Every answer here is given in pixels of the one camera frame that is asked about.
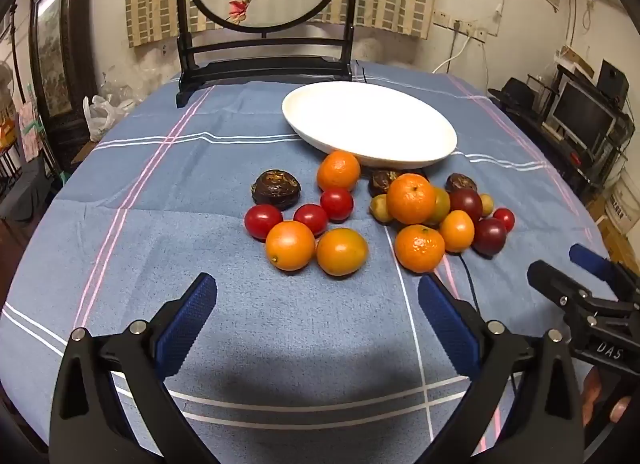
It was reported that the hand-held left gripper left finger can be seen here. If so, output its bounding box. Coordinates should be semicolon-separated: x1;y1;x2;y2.
48;272;221;464

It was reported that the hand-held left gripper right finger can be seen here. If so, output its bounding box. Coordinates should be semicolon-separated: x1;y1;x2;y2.
417;273;586;464

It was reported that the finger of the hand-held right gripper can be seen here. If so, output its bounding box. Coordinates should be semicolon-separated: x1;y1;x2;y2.
527;259;601;325
569;243;626;285

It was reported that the dark red plum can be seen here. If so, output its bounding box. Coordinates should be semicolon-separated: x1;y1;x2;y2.
472;218;508;257
449;188;483;221

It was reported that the red cherry tomato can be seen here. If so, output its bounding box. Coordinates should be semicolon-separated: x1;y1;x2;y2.
293;204;329;236
244;204;284;241
492;208;516;233
320;187;355;222

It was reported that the orange mandarin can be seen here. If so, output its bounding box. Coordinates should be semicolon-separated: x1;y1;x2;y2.
394;224;446;273
316;150;361;193
386;173;437;225

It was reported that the smooth orange kumquat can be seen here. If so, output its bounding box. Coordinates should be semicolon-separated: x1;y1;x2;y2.
316;227;369;277
265;220;317;272
439;210;475;253

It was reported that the dark wrinkled passion fruit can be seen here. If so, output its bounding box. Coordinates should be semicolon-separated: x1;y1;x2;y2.
445;173;478;193
251;170;302;211
368;170;401;197

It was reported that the white oval plate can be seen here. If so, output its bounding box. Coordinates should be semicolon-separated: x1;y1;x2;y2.
281;82;458;169

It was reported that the person's right hand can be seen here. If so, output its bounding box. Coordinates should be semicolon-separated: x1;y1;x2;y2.
580;368;634;429

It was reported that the white bucket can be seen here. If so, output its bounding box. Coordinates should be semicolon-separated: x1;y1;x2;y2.
606;178;640;231

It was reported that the yellow-green round fruit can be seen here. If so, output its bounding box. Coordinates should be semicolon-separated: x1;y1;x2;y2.
425;187;452;225

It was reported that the black metal rack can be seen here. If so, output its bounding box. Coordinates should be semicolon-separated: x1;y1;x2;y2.
525;66;640;195

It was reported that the blue plaid tablecloth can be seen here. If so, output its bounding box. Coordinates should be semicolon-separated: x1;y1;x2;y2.
0;60;608;464

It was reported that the black computer monitor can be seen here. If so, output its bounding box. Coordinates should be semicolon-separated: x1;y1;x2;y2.
550;81;616;152

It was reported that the black speaker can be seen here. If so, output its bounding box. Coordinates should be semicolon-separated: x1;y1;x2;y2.
597;60;630;99

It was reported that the black hat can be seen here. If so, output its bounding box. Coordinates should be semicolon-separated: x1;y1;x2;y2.
487;77;538;109

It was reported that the cardboard box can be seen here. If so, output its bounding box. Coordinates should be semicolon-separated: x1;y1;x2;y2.
556;46;596;79

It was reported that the white plastic bag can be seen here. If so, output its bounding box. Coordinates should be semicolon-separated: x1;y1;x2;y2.
82;94;132;142

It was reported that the clear plastic bag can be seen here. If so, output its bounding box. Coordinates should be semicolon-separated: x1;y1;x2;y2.
97;78;139;112

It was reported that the dark wooden framed painting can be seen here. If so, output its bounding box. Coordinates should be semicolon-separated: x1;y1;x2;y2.
27;0;96;155

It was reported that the white power cable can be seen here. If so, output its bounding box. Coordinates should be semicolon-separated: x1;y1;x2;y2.
431;34;473;74

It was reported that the white wall power strip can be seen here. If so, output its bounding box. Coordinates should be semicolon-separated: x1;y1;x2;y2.
434;8;488;42

